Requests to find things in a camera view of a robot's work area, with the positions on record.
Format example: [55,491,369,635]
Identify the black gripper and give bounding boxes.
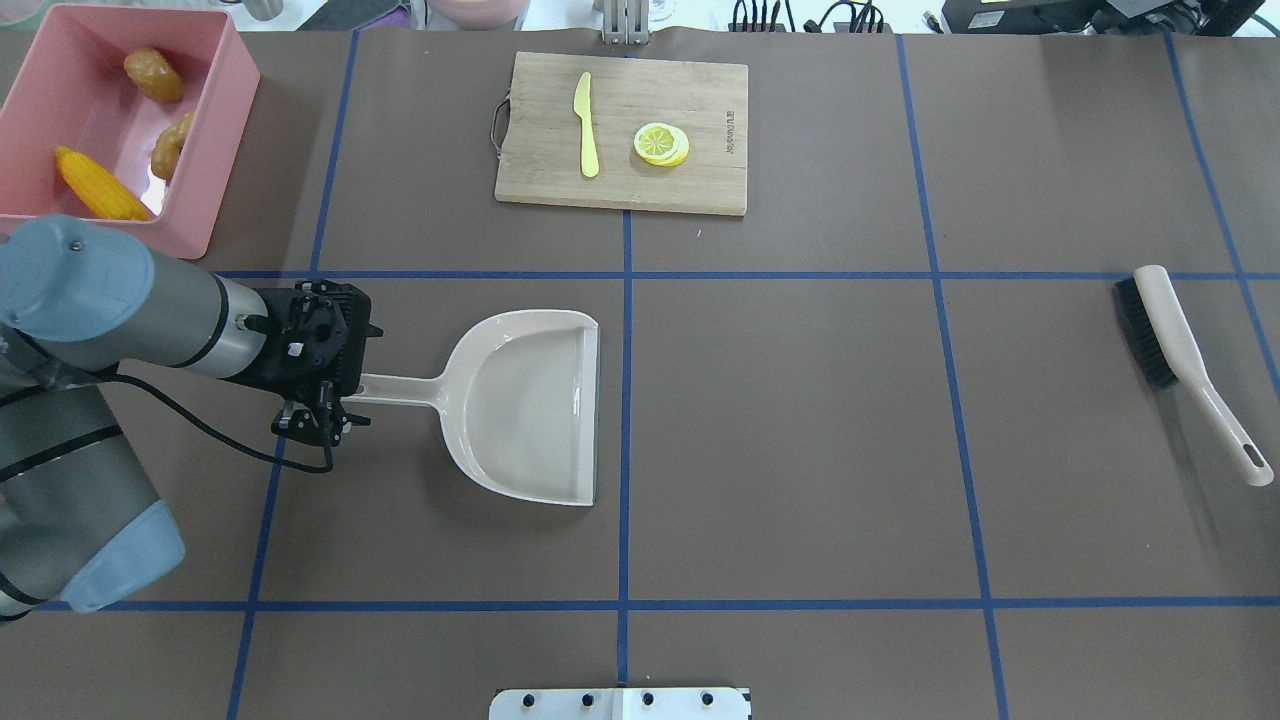
[232,281,383,447]

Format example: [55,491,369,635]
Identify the beige plastic dustpan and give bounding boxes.
[348,309,602,507]

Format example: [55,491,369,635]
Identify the yellow toy corn cob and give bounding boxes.
[54,146,154,222]

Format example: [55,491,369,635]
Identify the brown toy ginger root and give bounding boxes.
[150,110,195,183]

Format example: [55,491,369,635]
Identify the orange-brown toy potato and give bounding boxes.
[122,47,186,104]

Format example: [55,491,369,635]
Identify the beige hand brush black bristles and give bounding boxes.
[1112,264,1275,487]

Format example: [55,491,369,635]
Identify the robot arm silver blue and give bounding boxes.
[3,215,381,623]

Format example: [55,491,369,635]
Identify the pink plastic bin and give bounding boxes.
[1,3,260,260]

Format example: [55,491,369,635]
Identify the bamboo cutting board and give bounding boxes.
[495,51,750,217]

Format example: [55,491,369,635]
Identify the yellow plastic knife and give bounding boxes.
[572,70,600,179]

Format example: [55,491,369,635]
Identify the pink bowl with clear items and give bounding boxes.
[426,0,530,29]

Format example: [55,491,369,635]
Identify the yellow lemon slices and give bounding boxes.
[632,122,691,167]

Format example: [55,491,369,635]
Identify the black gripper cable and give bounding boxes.
[0,372,337,475]

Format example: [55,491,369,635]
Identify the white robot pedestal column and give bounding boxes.
[488,685,753,719]

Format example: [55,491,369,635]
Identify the aluminium frame post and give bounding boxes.
[594,0,652,46]

